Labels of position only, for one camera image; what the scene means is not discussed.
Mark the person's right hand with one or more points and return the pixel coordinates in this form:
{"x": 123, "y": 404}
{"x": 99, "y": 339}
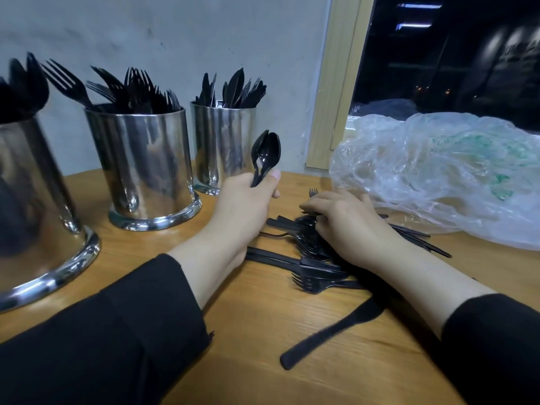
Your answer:
{"x": 350, "y": 227}

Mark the person's left hand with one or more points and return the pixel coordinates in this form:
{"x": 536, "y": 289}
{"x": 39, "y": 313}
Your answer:
{"x": 240, "y": 211}

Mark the pile of black plastic cutlery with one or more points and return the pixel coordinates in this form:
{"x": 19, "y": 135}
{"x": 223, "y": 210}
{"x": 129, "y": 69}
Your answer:
{"x": 316, "y": 274}

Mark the black plastic spoon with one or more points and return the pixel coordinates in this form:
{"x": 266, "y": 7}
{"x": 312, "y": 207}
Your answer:
{"x": 259, "y": 156}
{"x": 272, "y": 149}

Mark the clear plastic bag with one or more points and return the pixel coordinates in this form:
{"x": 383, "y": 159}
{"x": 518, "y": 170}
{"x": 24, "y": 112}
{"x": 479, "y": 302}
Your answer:
{"x": 439, "y": 173}

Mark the bunch of black knives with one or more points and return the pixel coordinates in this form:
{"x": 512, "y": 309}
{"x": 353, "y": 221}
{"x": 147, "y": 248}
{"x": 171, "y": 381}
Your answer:
{"x": 232, "y": 90}

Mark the bunch of black forks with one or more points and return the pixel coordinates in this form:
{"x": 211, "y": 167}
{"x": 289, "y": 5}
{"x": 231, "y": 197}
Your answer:
{"x": 126, "y": 90}

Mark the bunch of black spoons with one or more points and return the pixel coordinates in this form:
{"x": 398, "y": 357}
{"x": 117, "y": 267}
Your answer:
{"x": 21, "y": 88}

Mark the person's left forearm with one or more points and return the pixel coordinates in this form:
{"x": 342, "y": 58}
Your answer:
{"x": 101, "y": 341}

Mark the person's right forearm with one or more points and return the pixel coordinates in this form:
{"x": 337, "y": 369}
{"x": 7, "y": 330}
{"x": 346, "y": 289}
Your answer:
{"x": 472, "y": 333}

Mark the dark parked car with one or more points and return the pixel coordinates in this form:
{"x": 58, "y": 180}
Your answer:
{"x": 384, "y": 108}

